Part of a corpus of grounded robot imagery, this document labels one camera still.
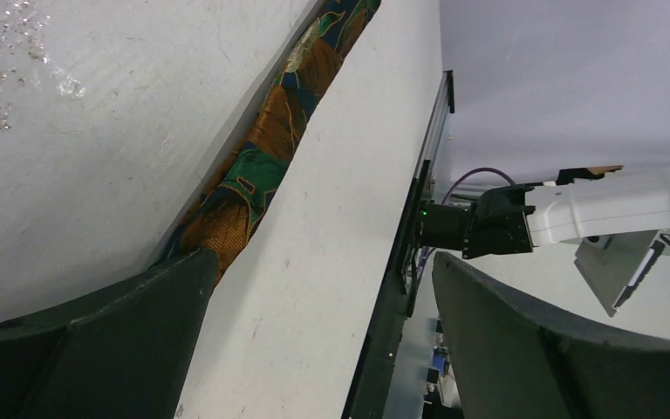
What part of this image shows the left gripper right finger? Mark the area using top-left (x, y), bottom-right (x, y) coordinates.
top-left (432, 251), bottom-right (670, 418)

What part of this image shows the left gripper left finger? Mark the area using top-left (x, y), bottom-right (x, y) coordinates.
top-left (0, 250), bottom-right (218, 418)

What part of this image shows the orange green patterned tie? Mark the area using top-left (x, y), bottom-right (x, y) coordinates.
top-left (159, 0), bottom-right (380, 278)

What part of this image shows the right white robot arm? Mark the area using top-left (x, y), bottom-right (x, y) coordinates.
top-left (415, 167), bottom-right (670, 259)

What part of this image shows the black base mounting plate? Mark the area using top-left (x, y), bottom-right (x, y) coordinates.
top-left (341, 70), bottom-right (455, 418)

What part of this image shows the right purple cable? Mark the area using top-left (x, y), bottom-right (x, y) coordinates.
top-left (440, 168), bottom-right (517, 207)

